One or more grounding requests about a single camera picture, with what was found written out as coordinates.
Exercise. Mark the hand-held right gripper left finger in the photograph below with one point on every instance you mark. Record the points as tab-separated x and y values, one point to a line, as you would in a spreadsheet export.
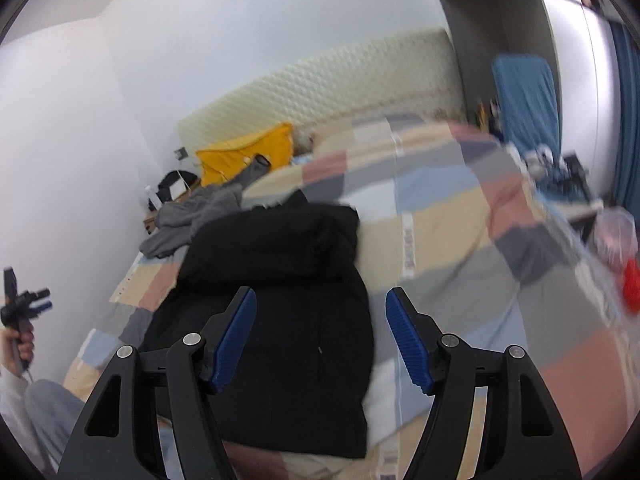
235	340

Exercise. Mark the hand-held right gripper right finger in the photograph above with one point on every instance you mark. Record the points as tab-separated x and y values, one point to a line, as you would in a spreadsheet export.
407	340

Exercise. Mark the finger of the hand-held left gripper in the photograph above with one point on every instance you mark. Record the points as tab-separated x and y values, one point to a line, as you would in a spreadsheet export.
44	305
40	293

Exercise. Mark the black puffer jacket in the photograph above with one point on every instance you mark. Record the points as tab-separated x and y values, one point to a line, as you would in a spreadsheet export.
280	310

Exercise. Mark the person's left forearm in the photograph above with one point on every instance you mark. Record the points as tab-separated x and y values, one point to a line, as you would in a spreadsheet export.
10	400

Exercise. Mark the person's left hand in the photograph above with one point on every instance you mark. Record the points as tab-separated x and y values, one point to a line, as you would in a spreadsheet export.
22	342

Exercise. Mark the patchwork checked blanket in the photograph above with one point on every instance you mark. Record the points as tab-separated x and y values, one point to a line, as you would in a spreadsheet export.
450	260

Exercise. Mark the person's blue jeans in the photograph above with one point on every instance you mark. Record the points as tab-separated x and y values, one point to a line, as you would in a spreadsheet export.
50	425

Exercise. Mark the wooden nightstand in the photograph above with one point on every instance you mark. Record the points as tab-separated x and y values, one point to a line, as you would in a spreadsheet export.
149	224

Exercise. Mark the grey fleece garment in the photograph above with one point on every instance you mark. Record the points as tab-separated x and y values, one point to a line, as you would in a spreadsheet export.
190	215

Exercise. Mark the white box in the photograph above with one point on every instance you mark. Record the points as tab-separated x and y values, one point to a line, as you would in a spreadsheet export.
178	191

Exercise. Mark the black bag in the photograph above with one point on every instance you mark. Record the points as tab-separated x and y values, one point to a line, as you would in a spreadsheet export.
172	179

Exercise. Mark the yellow pillow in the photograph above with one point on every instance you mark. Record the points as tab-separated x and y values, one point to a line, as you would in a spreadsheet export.
240	155

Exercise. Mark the clear plastic bag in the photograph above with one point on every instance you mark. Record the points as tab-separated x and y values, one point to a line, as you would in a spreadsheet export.
612	232

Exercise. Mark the red object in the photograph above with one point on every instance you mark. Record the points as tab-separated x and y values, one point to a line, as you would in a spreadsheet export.
632	285

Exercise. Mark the group of small bottles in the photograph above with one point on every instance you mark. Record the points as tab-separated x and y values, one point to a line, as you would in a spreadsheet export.
487	115

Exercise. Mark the blue towel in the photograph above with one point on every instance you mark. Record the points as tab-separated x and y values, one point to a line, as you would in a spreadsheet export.
525	105

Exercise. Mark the cream quilted headboard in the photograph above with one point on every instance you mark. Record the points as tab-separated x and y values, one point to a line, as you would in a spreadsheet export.
350	75

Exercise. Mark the blue curtain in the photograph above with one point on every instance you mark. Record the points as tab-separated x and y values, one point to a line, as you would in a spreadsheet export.
627	120

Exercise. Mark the grey white wardrobe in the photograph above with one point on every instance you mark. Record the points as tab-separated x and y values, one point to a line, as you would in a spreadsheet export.
575	60

